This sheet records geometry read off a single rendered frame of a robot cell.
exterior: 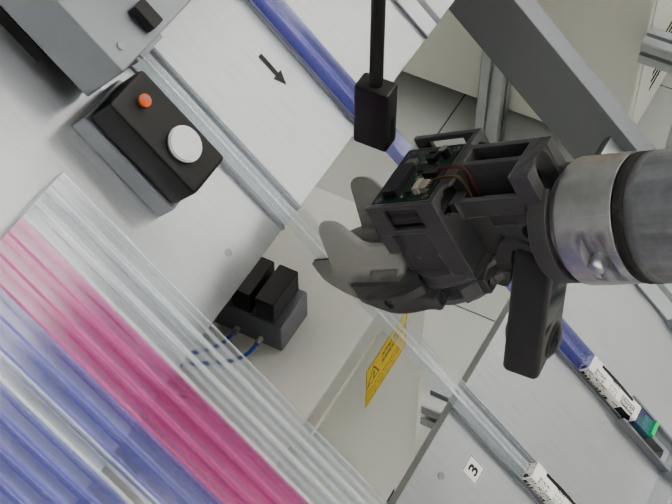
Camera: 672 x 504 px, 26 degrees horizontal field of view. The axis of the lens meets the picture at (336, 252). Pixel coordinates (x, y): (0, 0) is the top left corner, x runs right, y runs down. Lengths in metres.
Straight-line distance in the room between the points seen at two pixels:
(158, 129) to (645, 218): 0.30
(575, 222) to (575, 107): 0.42
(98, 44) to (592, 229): 0.31
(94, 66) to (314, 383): 0.52
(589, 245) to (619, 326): 0.37
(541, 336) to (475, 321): 1.25
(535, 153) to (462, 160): 0.05
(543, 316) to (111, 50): 0.31
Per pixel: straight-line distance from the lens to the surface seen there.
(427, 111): 2.46
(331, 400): 1.35
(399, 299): 0.91
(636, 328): 1.20
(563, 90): 1.22
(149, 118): 0.89
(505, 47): 1.22
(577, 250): 0.82
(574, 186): 0.82
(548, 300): 0.89
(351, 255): 0.94
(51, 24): 0.89
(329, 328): 1.37
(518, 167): 0.83
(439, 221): 0.86
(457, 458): 1.04
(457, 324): 2.16
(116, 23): 0.89
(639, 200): 0.80
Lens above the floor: 1.70
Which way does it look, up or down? 50 degrees down
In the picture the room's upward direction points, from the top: straight up
